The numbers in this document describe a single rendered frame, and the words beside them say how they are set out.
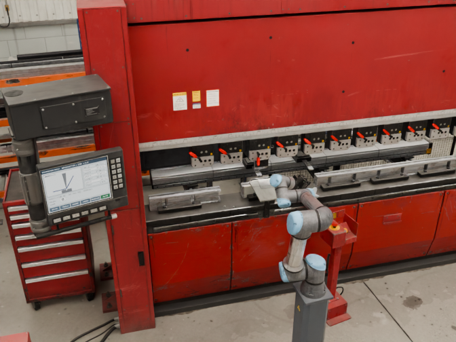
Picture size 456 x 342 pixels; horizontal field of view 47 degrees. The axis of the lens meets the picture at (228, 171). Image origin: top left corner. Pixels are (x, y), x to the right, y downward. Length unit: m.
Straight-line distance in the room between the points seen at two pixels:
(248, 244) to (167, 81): 1.35
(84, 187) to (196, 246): 1.14
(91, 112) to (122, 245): 1.09
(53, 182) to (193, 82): 1.05
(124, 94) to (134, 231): 0.94
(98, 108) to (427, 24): 2.21
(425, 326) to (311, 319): 1.29
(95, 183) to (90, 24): 0.84
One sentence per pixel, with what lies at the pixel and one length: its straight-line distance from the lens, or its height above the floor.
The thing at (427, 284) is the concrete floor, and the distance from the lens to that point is 4.66.
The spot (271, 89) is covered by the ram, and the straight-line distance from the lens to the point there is 3.46.
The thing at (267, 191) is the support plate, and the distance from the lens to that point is 3.63.
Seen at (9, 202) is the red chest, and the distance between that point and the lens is 3.79.
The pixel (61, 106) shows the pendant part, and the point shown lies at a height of 1.89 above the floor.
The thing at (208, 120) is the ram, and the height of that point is 1.51.
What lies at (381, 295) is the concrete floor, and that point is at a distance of 4.45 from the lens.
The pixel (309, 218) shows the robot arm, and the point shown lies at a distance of 2.68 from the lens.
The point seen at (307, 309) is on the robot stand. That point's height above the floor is 0.71.
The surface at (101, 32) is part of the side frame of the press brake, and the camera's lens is 2.95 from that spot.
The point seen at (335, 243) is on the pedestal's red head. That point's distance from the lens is 3.70.
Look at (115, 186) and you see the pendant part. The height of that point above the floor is 1.38.
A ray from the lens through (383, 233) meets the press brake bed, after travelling 4.32.
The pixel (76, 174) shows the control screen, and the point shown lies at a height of 1.51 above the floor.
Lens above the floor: 2.88
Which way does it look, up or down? 29 degrees down
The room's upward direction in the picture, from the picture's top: straight up
